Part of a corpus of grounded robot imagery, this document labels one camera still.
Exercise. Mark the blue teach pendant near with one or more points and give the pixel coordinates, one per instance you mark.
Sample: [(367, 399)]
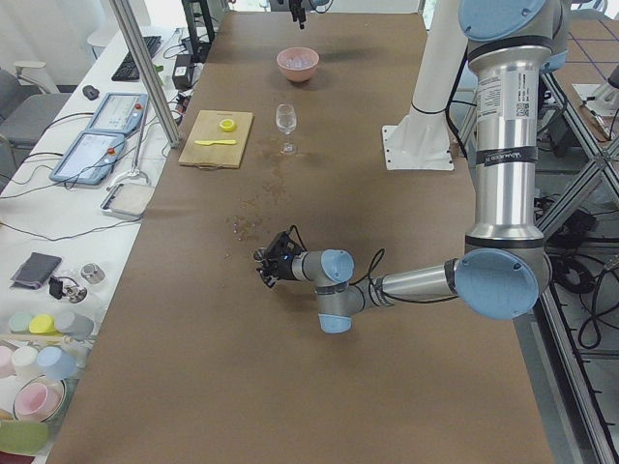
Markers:
[(90, 158)]

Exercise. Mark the clear ice cubes pile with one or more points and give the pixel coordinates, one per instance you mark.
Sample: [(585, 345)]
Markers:
[(298, 62)]

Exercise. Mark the blue teach pendant far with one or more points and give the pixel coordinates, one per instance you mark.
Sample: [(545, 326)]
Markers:
[(119, 112)]

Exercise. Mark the pink bowl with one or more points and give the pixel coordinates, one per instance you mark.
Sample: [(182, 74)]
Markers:
[(298, 75)]

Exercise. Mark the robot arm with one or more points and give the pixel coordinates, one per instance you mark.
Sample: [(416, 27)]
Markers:
[(504, 269)]

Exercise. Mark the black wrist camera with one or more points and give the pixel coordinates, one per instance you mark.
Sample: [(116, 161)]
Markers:
[(283, 247)]

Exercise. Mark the yellow plastic cup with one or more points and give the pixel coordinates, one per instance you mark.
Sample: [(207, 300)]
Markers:
[(42, 324)]

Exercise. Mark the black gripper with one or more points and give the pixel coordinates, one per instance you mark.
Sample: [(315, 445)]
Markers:
[(298, 12), (284, 270)]

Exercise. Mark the bamboo cutting board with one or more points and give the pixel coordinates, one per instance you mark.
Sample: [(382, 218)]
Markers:
[(217, 139)]

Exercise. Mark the clear wine glass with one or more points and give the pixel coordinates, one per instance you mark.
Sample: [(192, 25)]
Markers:
[(286, 121)]

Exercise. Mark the grey folded cloth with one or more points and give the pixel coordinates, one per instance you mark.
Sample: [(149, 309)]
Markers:
[(35, 271)]

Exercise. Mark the grey computer mouse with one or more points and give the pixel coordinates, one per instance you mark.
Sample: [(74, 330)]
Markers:
[(90, 92)]

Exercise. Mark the aluminium frame post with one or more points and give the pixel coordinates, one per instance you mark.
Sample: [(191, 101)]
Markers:
[(131, 32)]

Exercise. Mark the grey plastic cup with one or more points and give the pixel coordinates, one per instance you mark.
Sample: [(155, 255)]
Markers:
[(73, 324)]

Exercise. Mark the blue teach pendant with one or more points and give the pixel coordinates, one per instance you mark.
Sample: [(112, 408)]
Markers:
[(90, 158), (119, 112)]

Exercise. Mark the small steel cup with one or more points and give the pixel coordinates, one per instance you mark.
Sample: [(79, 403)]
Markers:
[(92, 273)]

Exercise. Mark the yellow plastic knife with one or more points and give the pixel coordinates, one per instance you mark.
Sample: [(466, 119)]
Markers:
[(221, 142)]

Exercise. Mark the green plastic cup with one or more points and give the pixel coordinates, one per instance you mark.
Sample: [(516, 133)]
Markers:
[(19, 323)]

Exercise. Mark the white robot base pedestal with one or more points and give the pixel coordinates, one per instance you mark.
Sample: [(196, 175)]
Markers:
[(421, 140)]

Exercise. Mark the yellow lemon half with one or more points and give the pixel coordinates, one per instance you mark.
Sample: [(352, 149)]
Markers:
[(227, 125)]

